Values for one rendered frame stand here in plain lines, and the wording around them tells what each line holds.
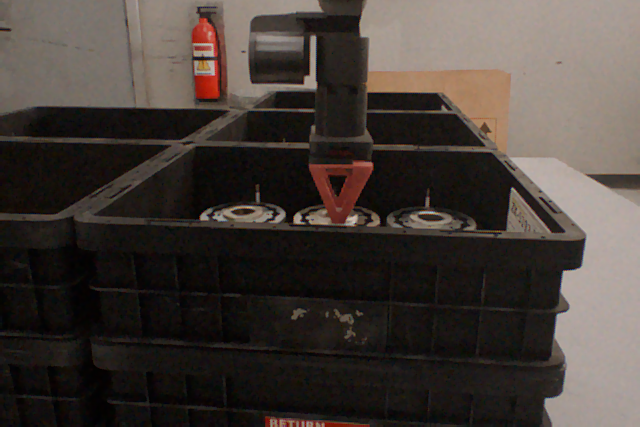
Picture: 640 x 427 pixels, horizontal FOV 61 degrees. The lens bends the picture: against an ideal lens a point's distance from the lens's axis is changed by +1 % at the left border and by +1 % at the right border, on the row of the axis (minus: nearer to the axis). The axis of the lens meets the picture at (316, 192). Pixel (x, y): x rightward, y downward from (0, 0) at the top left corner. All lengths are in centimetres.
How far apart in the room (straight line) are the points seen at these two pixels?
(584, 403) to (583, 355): 9
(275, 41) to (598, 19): 353
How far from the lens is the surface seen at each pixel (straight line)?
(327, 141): 56
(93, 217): 47
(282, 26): 59
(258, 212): 64
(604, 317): 85
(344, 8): 57
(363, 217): 64
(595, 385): 70
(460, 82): 360
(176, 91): 379
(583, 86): 402
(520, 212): 56
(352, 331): 45
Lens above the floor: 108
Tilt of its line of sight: 17 degrees down
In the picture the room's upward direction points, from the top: straight up
